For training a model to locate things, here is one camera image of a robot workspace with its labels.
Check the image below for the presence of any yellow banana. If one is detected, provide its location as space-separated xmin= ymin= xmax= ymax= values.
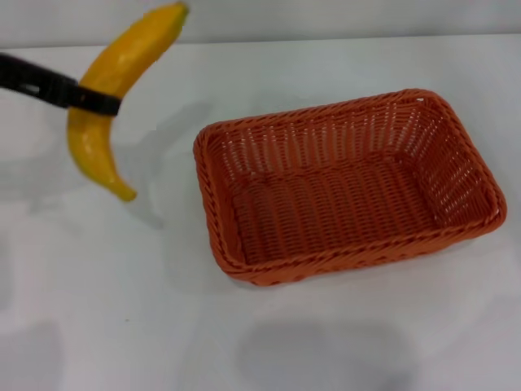
xmin=66 ymin=1 xmax=190 ymax=203

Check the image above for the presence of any orange woven plastic basket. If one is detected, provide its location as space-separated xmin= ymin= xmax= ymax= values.
xmin=192 ymin=87 xmax=508 ymax=287

